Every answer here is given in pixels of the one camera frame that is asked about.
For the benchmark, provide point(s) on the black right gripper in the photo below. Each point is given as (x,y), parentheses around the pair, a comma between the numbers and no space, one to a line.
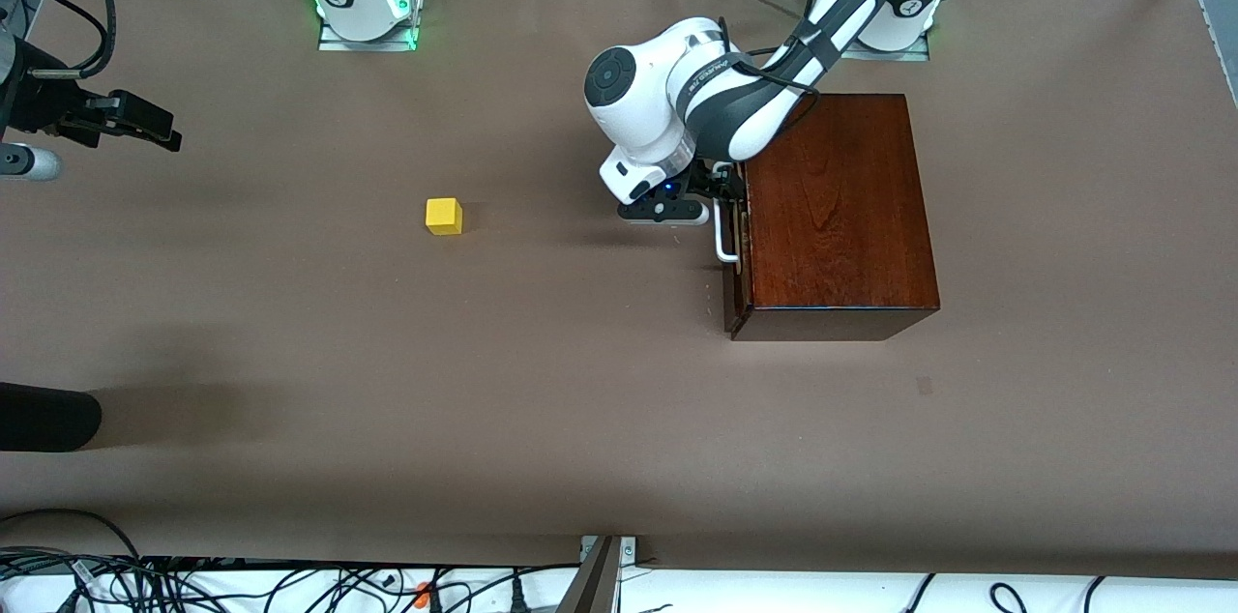
(39,103)

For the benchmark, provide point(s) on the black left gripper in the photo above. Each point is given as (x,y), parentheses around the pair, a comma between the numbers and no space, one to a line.
(703,180)

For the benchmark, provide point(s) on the yellow cube block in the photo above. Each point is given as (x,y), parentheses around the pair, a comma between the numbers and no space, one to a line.
(444,217)

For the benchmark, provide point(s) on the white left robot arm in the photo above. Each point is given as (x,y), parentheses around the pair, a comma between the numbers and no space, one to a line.
(638,110)

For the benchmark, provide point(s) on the dark wooden drawer cabinet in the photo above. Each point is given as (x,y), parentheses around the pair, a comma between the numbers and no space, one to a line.
(841,207)

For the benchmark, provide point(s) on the black cylindrical object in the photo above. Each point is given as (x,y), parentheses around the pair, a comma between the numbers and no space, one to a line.
(48,416)

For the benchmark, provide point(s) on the dark aluminium beam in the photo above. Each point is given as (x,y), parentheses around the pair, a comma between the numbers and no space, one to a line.
(592,589)

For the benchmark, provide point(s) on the orange connector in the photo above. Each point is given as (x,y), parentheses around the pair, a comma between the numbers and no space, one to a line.
(423,594)

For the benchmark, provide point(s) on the silver bracket plate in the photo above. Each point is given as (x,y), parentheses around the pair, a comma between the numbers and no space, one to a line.
(629,550)

